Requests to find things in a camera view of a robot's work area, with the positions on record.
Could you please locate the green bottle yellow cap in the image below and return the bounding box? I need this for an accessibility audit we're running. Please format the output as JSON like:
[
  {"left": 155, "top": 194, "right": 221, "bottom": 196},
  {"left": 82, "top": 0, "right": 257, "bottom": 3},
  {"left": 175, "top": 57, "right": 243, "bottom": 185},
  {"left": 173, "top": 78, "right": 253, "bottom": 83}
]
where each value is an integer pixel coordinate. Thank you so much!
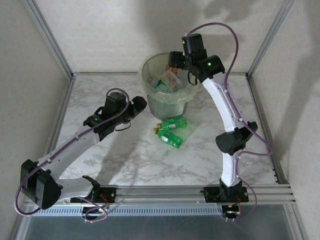
[
  {"left": 154, "top": 79, "right": 171, "bottom": 91},
  {"left": 152, "top": 127, "right": 184, "bottom": 150},
  {"left": 156, "top": 116, "right": 188, "bottom": 130}
]

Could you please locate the metal mesh waste bin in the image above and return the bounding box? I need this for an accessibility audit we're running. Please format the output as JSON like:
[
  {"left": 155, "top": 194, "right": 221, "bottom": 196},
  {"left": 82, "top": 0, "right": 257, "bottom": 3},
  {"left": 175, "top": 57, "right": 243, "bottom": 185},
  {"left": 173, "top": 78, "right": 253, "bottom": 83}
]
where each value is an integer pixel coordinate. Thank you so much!
[{"left": 141, "top": 52, "right": 200, "bottom": 120}]

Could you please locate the control board with green light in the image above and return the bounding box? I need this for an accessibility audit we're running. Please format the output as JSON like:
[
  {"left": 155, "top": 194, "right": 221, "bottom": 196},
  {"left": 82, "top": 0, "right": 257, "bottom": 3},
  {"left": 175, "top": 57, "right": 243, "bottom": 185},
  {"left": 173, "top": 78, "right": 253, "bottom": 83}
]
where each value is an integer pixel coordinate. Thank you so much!
[
  {"left": 221, "top": 204, "right": 242, "bottom": 217},
  {"left": 82, "top": 206, "right": 110, "bottom": 217}
]

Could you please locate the grey metal lower panel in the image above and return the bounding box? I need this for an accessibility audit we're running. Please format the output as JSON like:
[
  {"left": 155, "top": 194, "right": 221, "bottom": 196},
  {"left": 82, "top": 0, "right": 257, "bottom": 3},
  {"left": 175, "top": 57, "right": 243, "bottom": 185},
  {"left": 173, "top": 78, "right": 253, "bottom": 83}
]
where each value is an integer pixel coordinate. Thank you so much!
[{"left": 23, "top": 204, "right": 295, "bottom": 240}]

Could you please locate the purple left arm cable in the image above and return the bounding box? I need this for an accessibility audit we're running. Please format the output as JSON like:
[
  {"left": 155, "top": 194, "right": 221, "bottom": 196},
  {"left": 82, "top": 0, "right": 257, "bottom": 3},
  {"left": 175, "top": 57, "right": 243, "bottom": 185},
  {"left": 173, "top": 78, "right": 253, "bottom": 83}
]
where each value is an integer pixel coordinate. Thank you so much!
[{"left": 14, "top": 87, "right": 131, "bottom": 223}]

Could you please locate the aluminium table edge rail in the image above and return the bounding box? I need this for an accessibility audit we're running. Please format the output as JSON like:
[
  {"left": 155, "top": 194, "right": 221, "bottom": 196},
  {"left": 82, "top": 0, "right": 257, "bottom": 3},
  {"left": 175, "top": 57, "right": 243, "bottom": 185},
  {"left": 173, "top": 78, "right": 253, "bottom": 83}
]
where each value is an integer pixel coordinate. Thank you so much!
[
  {"left": 246, "top": 74, "right": 292, "bottom": 186},
  {"left": 72, "top": 71, "right": 248, "bottom": 77},
  {"left": 38, "top": 74, "right": 77, "bottom": 186}
]

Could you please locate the aluminium frame post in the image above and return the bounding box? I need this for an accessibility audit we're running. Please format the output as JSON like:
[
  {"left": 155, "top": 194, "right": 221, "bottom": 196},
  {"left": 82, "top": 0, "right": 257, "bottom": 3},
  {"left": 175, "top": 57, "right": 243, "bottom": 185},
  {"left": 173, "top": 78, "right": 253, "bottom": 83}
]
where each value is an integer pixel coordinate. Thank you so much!
[
  {"left": 22, "top": 0, "right": 76, "bottom": 79},
  {"left": 246, "top": 0, "right": 297, "bottom": 78}
]

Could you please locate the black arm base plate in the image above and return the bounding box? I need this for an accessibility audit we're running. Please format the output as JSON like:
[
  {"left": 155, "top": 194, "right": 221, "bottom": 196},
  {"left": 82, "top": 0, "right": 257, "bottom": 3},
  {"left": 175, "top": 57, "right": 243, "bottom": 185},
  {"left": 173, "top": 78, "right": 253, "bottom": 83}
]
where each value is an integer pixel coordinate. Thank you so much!
[
  {"left": 69, "top": 186, "right": 118, "bottom": 204},
  {"left": 203, "top": 186, "right": 250, "bottom": 203}
]

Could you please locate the wide aluminium mounting rail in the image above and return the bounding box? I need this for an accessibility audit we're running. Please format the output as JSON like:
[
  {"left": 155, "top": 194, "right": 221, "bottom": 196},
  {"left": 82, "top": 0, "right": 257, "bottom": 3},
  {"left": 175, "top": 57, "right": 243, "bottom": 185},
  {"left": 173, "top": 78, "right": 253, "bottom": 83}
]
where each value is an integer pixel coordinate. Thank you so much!
[{"left": 23, "top": 183, "right": 297, "bottom": 208}]

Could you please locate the slotted grey cable duct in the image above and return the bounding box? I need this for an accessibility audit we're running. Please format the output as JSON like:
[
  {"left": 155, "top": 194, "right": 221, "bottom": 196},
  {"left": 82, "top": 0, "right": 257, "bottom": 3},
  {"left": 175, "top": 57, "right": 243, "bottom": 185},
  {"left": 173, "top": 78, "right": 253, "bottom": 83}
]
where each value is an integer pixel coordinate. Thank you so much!
[{"left": 31, "top": 206, "right": 223, "bottom": 217}]

